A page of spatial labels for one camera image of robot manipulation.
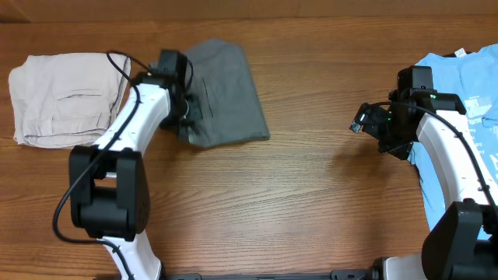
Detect grey shorts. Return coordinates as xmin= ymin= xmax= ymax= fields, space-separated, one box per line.
xmin=161 ymin=39 xmax=270 ymax=148

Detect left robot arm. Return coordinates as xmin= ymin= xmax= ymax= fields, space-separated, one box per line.
xmin=52 ymin=50 xmax=202 ymax=279

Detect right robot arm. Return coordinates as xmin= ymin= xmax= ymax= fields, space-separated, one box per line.
xmin=350 ymin=65 xmax=497 ymax=279

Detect light blue printed t-shirt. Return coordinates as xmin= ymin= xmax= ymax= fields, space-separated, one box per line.
xmin=408 ymin=44 xmax=497 ymax=229

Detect folded beige shorts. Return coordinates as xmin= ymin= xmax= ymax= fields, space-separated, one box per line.
xmin=9 ymin=53 xmax=131 ymax=149

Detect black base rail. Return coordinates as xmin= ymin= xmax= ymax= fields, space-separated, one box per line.
xmin=159 ymin=268 xmax=384 ymax=280

